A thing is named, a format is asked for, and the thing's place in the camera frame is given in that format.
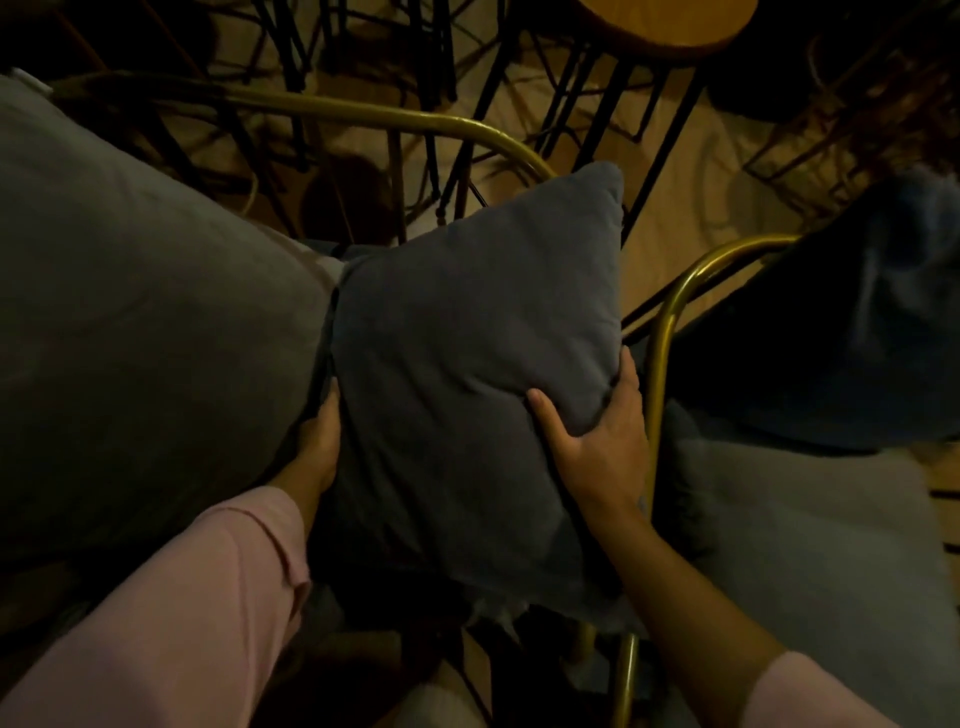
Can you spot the person's left hand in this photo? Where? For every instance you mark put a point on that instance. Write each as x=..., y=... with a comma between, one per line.
x=319, y=450

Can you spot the person's right hand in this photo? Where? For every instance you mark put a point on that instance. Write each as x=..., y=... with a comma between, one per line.
x=604, y=457

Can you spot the person's left thumb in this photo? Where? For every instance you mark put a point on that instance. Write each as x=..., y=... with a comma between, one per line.
x=331, y=409

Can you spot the person's right thumb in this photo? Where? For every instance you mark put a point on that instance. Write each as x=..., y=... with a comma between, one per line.
x=551, y=420

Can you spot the blue-grey square cushion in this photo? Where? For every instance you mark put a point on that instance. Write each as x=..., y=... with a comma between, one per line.
x=465, y=360

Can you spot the person's left forearm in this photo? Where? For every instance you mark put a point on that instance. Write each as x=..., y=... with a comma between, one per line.
x=172, y=622

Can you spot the person's right forearm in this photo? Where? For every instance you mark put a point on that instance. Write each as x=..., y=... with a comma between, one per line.
x=690, y=630

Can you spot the large grey cushion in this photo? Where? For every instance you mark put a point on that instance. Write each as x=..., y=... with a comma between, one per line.
x=142, y=322

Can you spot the light grey seat cushion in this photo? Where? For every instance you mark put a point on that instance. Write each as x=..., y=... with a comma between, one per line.
x=810, y=555

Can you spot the dark blue velvet cushion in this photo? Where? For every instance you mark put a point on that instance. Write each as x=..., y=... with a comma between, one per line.
x=832, y=337

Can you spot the black metal furniture legs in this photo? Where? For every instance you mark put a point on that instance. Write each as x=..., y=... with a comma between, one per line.
x=427, y=52

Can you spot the round wooden stool black legs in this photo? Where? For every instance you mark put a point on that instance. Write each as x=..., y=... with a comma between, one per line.
x=660, y=26

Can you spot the gold metal chair frame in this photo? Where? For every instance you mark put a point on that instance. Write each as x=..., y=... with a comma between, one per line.
x=660, y=352
x=390, y=118

